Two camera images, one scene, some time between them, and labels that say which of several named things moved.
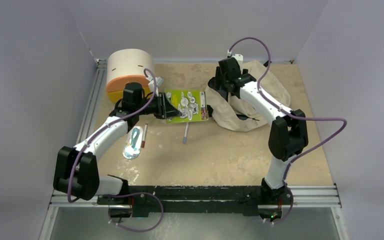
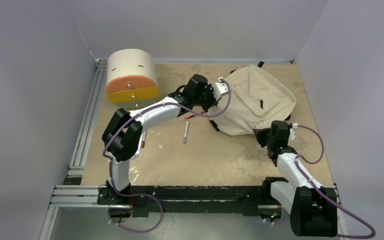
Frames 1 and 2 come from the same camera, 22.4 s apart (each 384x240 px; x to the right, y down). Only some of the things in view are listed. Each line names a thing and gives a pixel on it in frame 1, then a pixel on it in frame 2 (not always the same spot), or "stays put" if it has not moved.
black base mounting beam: (191, 200) stays put
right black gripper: (218, 78) -> (260, 134)
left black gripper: (164, 110) -> (209, 89)
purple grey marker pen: (185, 138) stays put
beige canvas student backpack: (237, 115) stays put
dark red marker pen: (145, 130) stays put
